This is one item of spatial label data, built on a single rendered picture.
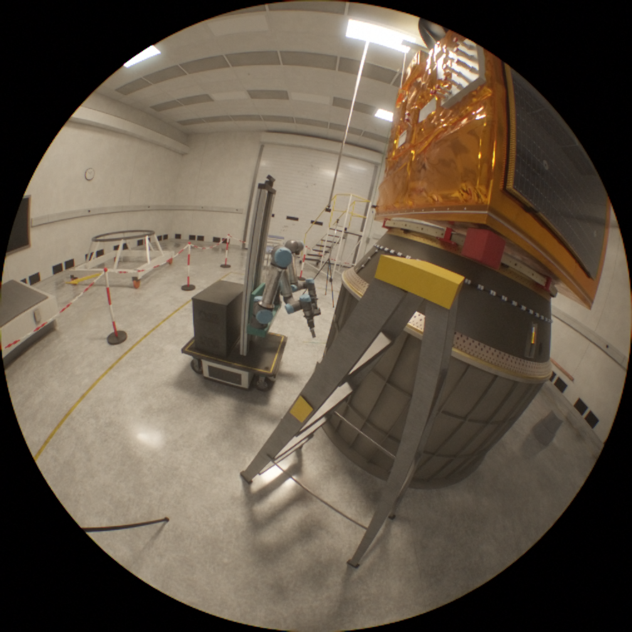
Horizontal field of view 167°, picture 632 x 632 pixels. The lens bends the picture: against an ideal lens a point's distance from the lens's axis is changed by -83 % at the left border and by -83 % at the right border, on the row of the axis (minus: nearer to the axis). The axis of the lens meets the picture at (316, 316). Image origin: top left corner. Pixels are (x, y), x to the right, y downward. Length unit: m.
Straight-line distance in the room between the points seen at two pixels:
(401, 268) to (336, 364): 0.27
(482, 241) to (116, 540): 2.49
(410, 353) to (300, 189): 8.44
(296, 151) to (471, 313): 9.03
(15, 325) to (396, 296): 3.73
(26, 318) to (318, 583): 3.88
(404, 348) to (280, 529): 1.35
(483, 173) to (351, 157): 8.73
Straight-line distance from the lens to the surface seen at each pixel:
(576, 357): 6.35
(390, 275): 0.40
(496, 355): 1.27
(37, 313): 3.67
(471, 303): 1.25
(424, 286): 0.38
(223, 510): 1.60
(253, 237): 1.65
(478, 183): 1.03
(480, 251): 1.00
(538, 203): 1.21
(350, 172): 9.40
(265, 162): 9.64
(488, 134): 1.16
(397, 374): 1.32
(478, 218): 1.02
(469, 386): 1.30
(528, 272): 1.46
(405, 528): 1.82
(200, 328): 1.97
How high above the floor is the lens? 1.55
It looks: 24 degrees down
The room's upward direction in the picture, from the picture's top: 13 degrees clockwise
